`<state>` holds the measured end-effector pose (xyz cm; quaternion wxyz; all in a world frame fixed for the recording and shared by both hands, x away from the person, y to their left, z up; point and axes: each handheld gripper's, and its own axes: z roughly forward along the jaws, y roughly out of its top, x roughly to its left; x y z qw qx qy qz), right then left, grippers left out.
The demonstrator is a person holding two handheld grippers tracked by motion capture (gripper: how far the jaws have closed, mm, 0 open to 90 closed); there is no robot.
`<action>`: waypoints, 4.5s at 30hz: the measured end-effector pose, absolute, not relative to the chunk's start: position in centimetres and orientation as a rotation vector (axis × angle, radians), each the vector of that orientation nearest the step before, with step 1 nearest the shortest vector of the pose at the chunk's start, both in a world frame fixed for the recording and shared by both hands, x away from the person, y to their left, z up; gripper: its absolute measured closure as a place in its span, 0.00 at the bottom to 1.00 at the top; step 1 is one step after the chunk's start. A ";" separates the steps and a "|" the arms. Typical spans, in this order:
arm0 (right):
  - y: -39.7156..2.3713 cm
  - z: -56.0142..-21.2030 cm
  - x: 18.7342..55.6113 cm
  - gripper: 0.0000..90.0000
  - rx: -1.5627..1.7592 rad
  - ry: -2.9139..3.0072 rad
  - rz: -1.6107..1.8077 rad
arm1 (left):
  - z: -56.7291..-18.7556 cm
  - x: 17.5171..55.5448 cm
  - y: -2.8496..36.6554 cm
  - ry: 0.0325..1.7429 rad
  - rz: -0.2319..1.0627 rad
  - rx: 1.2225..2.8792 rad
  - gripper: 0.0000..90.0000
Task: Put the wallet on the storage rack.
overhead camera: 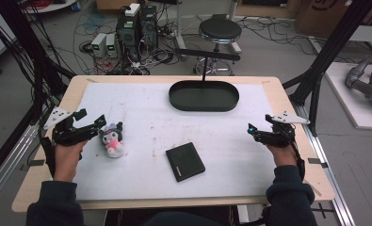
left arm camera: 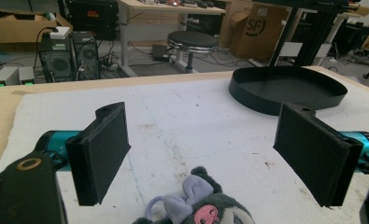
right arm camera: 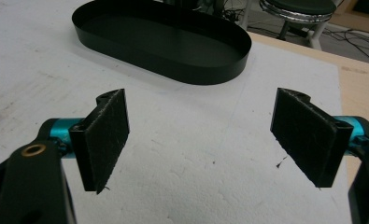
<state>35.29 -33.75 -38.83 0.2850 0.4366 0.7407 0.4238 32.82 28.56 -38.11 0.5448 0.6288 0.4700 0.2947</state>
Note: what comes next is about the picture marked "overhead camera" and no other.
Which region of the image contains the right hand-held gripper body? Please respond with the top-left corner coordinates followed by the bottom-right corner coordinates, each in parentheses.
top-left (256, 110), bottom-right (312, 149)

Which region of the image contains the black flat wallet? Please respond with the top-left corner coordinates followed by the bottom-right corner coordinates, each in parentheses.
top-left (165, 141), bottom-right (206, 183)

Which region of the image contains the person's left hand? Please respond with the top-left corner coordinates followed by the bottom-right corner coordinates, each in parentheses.
top-left (53, 139), bottom-right (89, 183)

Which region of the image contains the cardboard box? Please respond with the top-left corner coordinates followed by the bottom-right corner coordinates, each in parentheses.
top-left (295, 0), bottom-right (357, 40)

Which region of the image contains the hand-held gripper cable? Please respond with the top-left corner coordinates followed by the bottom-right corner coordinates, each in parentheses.
top-left (287, 131), bottom-right (307, 182)
top-left (40, 135), bottom-right (57, 179)

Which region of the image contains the black oval tray with stand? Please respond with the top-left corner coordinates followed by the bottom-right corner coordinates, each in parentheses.
top-left (168, 47), bottom-right (241, 113)

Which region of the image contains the white floor platform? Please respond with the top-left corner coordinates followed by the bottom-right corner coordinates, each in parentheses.
top-left (324, 61), bottom-right (372, 131)

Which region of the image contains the small plush doll toy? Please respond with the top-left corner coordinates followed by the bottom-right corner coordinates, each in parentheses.
top-left (98, 121), bottom-right (126, 159)

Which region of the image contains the white power adapter box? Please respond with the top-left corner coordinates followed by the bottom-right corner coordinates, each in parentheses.
top-left (124, 2), bottom-right (141, 18)

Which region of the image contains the tangle of floor cables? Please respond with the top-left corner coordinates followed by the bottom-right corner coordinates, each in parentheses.
top-left (73, 6), bottom-right (187, 76)

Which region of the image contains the person's lap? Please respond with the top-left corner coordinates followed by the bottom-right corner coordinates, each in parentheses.
top-left (142, 211), bottom-right (229, 226)

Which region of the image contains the grey bench power supply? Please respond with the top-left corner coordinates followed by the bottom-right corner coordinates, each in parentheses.
top-left (90, 32), bottom-right (108, 58)
top-left (105, 33), bottom-right (118, 58)

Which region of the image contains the person's right hand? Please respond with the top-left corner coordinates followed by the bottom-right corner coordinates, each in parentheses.
top-left (266, 142), bottom-right (299, 168)

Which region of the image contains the black computer tower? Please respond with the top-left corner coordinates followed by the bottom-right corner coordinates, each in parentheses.
top-left (139, 4), bottom-right (159, 50)
top-left (115, 12), bottom-right (141, 62)

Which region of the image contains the black round stool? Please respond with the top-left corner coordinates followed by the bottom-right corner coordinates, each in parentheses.
top-left (192, 17), bottom-right (243, 76)

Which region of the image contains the black metal frame post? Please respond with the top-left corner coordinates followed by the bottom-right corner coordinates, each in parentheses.
top-left (0, 0), bottom-right (76, 126)
top-left (282, 0), bottom-right (372, 137)

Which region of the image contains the white table mat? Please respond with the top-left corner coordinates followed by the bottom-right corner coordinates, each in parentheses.
top-left (73, 82), bottom-right (281, 202)

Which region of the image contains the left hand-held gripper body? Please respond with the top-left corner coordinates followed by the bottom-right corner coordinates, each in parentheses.
top-left (42, 106), bottom-right (100, 147)

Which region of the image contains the right hand-held gripper cable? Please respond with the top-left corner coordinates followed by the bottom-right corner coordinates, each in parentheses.
top-left (287, 131), bottom-right (307, 182)

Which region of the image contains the left hand-held gripper cable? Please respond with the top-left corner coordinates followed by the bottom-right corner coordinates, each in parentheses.
top-left (40, 135), bottom-right (57, 179)

